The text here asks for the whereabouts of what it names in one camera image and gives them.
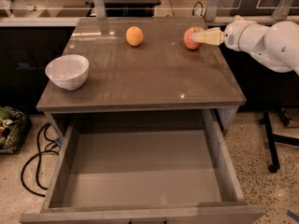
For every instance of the grey cabinet with glossy top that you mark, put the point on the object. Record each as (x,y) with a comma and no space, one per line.
(161,73)

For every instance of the black stand with caster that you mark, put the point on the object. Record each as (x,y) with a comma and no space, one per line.
(272,139)

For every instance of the dark background table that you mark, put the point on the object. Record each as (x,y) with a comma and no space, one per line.
(124,8)

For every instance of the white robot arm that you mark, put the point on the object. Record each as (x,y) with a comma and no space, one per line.
(275,47)

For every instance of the orange fruit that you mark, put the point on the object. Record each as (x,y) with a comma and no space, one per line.
(134,36)

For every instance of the black basket with items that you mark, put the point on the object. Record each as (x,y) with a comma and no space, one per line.
(14,127)

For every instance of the red apple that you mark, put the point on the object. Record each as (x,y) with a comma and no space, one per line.
(188,42)

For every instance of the white bowl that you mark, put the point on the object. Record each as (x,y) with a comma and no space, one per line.
(68,72)

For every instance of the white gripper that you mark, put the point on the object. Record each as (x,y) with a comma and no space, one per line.
(232,36)

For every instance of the open grey top drawer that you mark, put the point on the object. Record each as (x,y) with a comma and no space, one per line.
(165,167)

